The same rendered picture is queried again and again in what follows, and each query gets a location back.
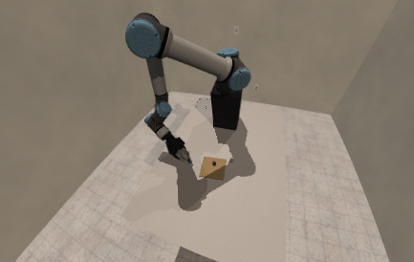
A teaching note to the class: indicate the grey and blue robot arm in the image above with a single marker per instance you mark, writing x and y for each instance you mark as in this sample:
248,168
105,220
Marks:
145,38

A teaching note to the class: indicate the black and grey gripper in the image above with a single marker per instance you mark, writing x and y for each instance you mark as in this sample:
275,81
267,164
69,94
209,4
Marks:
177,144

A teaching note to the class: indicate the brown flat mat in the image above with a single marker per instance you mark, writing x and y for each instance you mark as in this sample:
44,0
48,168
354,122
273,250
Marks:
209,170

